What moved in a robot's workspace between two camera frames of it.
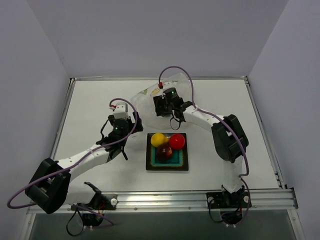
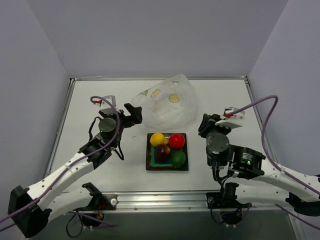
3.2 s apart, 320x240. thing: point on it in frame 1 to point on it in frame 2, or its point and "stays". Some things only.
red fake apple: (177, 141) stays
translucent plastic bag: (143, 102) stays
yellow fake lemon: (157, 139) stays
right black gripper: (161, 106) to (207, 124)
